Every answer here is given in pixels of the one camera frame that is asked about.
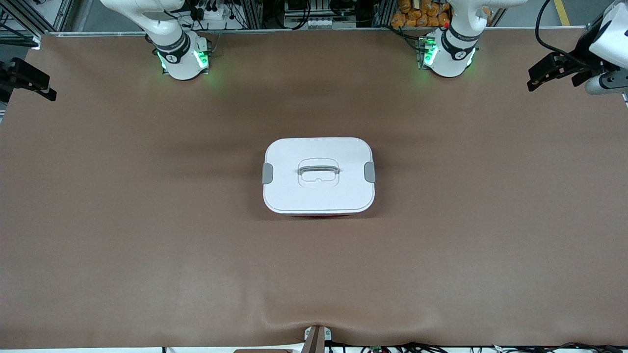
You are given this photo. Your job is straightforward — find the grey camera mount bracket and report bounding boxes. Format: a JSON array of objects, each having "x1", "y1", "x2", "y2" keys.
[{"x1": 303, "y1": 325, "x2": 332, "y2": 353}]

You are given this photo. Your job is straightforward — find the orange snack bags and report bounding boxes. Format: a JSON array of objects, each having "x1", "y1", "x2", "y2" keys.
[{"x1": 391, "y1": 0, "x2": 451, "y2": 28}]

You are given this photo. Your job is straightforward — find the brown table mat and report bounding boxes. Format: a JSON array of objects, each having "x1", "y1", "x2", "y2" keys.
[{"x1": 0, "y1": 27, "x2": 628, "y2": 350}]

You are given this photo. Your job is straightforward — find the white box lid grey handle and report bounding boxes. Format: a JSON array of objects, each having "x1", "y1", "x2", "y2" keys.
[{"x1": 262, "y1": 137, "x2": 376, "y2": 215}]

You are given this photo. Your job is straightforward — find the white power strip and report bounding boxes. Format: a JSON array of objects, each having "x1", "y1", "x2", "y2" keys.
[{"x1": 199, "y1": 6, "x2": 231, "y2": 30}]

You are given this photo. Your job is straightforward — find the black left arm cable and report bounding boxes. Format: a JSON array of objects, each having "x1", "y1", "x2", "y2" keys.
[{"x1": 535, "y1": 0, "x2": 616, "y2": 67}]

